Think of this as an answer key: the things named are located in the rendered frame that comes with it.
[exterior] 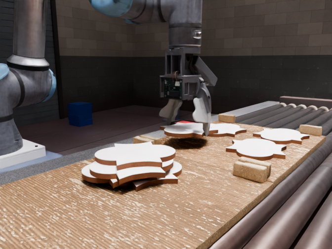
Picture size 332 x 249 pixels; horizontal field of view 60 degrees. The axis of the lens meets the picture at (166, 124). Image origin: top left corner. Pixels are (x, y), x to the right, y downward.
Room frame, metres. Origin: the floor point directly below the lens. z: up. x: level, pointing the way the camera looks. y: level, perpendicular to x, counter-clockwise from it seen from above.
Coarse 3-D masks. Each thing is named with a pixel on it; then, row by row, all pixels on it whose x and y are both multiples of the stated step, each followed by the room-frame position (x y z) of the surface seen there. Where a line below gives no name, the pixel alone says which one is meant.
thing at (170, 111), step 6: (168, 102) 0.71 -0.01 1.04; (174, 102) 0.73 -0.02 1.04; (180, 102) 0.73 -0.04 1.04; (162, 108) 0.71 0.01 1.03; (168, 108) 0.72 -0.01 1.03; (174, 108) 0.73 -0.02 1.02; (162, 114) 0.71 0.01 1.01; (168, 114) 0.73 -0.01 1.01; (174, 114) 0.73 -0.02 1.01; (168, 120) 0.74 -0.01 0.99; (174, 120) 0.75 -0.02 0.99
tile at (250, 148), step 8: (240, 144) 0.67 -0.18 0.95; (248, 144) 0.67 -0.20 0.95; (256, 144) 0.67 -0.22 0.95; (264, 144) 0.67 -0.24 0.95; (272, 144) 0.67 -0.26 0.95; (232, 152) 0.63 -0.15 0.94; (240, 152) 0.60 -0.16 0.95; (248, 152) 0.60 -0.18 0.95; (256, 152) 0.60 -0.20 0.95; (264, 152) 0.60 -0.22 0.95; (272, 152) 0.60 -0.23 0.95; (280, 152) 0.60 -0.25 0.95; (264, 160) 0.58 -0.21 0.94
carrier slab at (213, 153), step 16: (256, 128) 0.88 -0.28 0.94; (272, 128) 0.88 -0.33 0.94; (160, 144) 0.70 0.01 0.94; (176, 144) 0.70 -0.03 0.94; (192, 144) 0.70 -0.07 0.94; (208, 144) 0.70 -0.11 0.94; (224, 144) 0.70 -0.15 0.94; (288, 144) 0.70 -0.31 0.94; (304, 144) 0.70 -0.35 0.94; (320, 144) 0.74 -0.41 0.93; (192, 160) 0.58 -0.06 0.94; (208, 160) 0.58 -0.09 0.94; (224, 160) 0.58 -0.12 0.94; (272, 160) 0.58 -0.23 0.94; (288, 160) 0.58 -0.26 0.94; (272, 176) 0.49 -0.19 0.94
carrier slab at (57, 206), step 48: (0, 192) 0.43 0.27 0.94; (48, 192) 0.43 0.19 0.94; (96, 192) 0.43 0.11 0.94; (144, 192) 0.43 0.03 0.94; (192, 192) 0.43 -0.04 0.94; (240, 192) 0.43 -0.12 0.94; (0, 240) 0.30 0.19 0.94; (48, 240) 0.30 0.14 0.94; (96, 240) 0.30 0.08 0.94; (144, 240) 0.30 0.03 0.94; (192, 240) 0.30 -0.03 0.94
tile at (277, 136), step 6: (258, 132) 0.78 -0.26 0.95; (264, 132) 0.78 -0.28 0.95; (270, 132) 0.78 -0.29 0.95; (276, 132) 0.78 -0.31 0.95; (282, 132) 0.78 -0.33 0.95; (288, 132) 0.78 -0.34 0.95; (294, 132) 0.78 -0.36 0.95; (264, 138) 0.73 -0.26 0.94; (270, 138) 0.72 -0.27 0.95; (276, 138) 0.72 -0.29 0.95; (282, 138) 0.72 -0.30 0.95; (288, 138) 0.72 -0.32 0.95; (294, 138) 0.72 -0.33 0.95; (300, 138) 0.73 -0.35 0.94; (306, 138) 0.75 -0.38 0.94; (300, 144) 0.70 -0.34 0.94
